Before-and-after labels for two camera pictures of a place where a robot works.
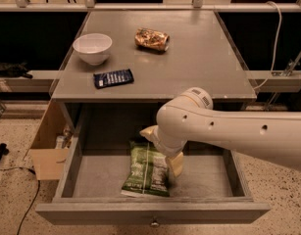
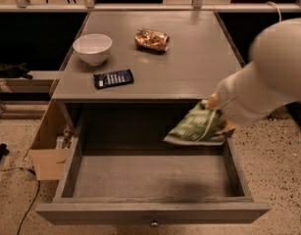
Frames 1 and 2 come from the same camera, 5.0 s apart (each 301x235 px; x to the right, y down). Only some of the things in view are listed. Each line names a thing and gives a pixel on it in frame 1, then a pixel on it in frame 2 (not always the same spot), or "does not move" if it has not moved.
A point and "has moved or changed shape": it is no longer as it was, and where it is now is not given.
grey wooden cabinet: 125,65 does not move
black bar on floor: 3,150 does not move
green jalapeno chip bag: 148,171 has moved or changed shape
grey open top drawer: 90,183 does not move
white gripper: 163,143 -> 235,99
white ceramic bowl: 92,47 does not move
